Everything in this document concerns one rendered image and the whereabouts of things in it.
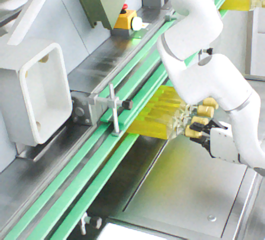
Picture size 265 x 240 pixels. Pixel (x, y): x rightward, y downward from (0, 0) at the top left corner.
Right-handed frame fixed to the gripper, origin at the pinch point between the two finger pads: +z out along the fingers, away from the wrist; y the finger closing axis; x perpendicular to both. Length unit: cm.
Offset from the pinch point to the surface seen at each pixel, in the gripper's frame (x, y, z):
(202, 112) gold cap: -9.3, 0.6, 4.4
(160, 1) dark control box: -44, 18, 45
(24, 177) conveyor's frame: 46, 6, 22
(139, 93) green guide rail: -1.2, 6.0, 22.0
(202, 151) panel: -7.5, -12.9, 3.4
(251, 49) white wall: -536, -262, 256
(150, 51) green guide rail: -15.3, 13.1, 28.1
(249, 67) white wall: -536, -292, 257
